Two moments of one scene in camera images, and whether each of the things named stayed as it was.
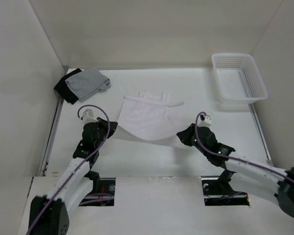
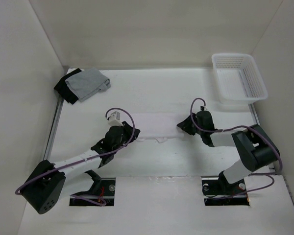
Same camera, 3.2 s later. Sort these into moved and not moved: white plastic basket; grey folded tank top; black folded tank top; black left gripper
Moved: black left gripper
Not moved: white plastic basket; black folded tank top; grey folded tank top
